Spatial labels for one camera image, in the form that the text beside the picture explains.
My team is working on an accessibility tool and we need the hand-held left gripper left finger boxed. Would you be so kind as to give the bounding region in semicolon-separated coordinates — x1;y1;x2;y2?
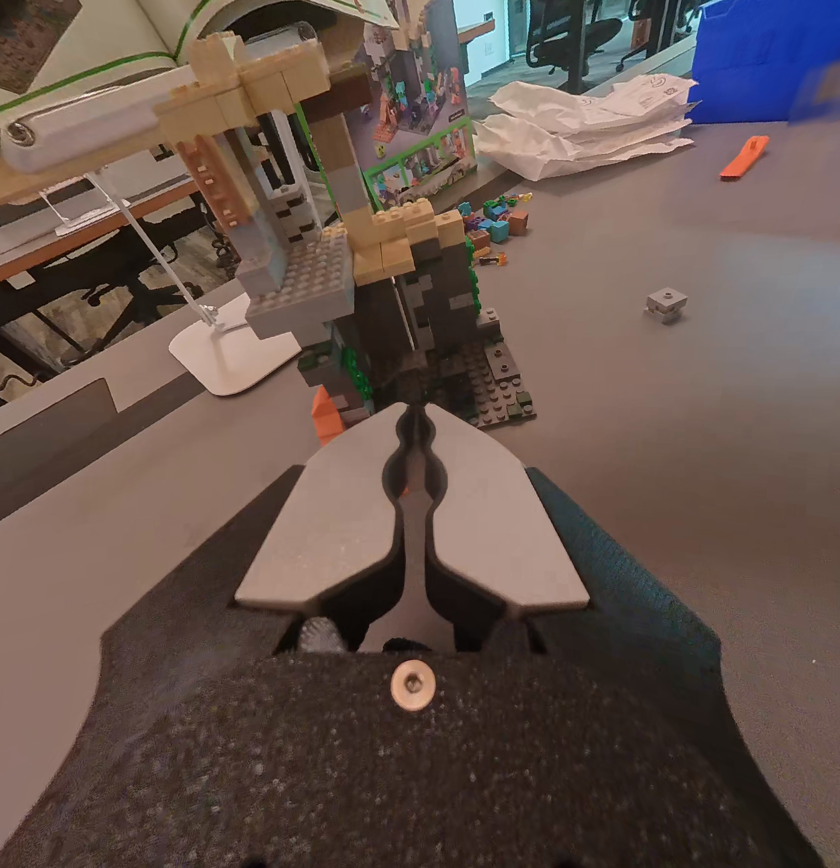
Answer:
235;403;409;652

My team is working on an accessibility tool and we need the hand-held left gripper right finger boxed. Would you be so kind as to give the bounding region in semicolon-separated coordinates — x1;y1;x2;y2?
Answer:
423;405;590;652

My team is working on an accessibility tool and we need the toy brick castle model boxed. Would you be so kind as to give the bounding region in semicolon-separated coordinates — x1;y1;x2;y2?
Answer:
152;30;538;448

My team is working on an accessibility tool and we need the brick building instruction booklet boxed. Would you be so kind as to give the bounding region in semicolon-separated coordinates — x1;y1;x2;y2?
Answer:
0;0;401;119

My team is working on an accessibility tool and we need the grey adjacent desk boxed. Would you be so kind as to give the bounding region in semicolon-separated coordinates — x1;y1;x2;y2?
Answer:
0;173;214;289

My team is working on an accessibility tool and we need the pile of colourful loose bricks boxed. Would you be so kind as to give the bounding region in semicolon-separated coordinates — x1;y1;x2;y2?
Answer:
461;193;533;267

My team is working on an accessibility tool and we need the black office chair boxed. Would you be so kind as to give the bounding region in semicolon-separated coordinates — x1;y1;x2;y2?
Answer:
27;227;204;354
529;0;624;75

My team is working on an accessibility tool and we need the green toy brick set box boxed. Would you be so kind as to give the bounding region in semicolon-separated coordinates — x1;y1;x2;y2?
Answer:
345;0;478;211

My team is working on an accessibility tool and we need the orange brick separator tool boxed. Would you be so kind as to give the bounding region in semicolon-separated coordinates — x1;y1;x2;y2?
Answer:
720;136;770;180

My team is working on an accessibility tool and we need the wooden white book stand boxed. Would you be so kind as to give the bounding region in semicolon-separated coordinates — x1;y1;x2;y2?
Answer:
0;20;367;397

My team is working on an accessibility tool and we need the blue plastic storage bin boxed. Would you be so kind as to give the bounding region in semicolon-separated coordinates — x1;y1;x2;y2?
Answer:
691;0;840;126

